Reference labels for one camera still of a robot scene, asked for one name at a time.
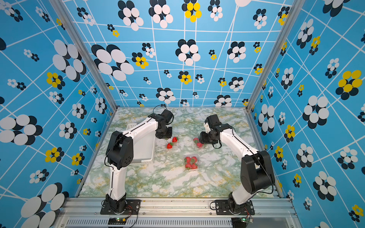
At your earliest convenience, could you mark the white perforated plastic basket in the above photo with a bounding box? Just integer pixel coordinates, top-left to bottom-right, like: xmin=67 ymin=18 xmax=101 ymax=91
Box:
xmin=126 ymin=123 xmax=156 ymax=163

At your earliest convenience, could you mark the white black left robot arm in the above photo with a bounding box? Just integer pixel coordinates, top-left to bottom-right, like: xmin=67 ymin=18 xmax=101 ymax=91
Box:
xmin=105 ymin=110 xmax=174 ymax=214

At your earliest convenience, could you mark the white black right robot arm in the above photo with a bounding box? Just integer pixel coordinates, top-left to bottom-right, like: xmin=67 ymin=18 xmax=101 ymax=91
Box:
xmin=199 ymin=119 xmax=275 ymax=215

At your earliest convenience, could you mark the small green circuit board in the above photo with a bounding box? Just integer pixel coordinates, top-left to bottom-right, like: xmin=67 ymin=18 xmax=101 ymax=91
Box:
xmin=108 ymin=218 xmax=127 ymax=225

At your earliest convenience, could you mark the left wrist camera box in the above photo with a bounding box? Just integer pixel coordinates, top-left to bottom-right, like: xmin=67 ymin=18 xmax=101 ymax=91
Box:
xmin=160 ymin=109 xmax=175 ymax=125

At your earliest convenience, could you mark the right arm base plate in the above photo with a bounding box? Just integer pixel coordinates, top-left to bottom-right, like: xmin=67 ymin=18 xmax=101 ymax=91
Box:
xmin=214 ymin=198 xmax=255 ymax=216

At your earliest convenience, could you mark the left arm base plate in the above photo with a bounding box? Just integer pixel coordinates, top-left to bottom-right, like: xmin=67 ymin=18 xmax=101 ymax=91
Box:
xmin=100 ymin=199 xmax=142 ymax=216

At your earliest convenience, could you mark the aluminium front rail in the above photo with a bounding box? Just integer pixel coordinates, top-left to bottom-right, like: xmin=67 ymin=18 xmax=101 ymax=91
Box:
xmin=54 ymin=197 xmax=301 ymax=228

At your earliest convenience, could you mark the aluminium corner post left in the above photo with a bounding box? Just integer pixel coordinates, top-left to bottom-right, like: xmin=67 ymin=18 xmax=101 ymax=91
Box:
xmin=50 ymin=1 xmax=118 ymax=112

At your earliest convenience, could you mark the aluminium corner post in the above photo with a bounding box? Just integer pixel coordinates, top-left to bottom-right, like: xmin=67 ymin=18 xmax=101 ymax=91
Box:
xmin=247 ymin=0 xmax=305 ymax=113
xmin=50 ymin=1 xmax=118 ymax=112

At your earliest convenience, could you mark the aluminium corner post right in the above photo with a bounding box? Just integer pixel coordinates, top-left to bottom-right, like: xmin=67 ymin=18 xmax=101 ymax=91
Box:
xmin=247 ymin=0 xmax=305 ymax=113

